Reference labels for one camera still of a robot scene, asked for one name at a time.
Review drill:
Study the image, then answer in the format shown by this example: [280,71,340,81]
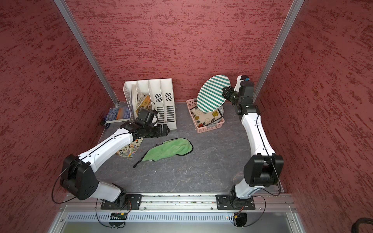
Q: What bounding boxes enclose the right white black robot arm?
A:
[222,75,284,209]

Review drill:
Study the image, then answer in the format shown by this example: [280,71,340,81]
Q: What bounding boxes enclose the right aluminium corner post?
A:
[254,0,304,102]

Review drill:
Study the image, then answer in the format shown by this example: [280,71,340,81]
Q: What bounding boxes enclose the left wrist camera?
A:
[137,109,158,125]

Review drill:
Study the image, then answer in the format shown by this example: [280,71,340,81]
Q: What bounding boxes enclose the pink plastic basket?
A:
[186,99,225,134]

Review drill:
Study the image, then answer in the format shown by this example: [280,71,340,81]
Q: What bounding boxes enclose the square floral plate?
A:
[190,106,224,128]

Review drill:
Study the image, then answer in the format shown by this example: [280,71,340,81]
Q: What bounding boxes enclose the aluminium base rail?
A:
[59,193,296,213]

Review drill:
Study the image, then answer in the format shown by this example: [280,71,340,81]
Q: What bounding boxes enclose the left aluminium corner post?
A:
[54,0,120,107]

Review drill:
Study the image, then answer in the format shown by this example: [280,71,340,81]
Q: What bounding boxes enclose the blue book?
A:
[105,107,131,123]

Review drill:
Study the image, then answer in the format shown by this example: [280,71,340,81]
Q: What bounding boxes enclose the floral picture book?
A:
[116,138,143,159]

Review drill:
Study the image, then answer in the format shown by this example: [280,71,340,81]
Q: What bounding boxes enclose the green striped round plate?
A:
[197,75,231,113]

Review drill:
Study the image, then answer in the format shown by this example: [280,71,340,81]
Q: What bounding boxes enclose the white file organizer rack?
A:
[123,78,177,130]

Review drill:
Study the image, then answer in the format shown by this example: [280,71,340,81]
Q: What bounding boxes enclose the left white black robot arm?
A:
[59,109,170,209]

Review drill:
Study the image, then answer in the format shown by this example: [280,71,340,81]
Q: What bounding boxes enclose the orange comic book in rack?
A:
[135,94,151,117]

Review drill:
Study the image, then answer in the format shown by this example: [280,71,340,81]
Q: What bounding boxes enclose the aluminium corner post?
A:
[54,0,120,107]
[254,0,304,102]

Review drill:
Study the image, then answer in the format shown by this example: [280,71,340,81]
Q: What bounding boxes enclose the green microfiber cloth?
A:
[133,138,193,168]

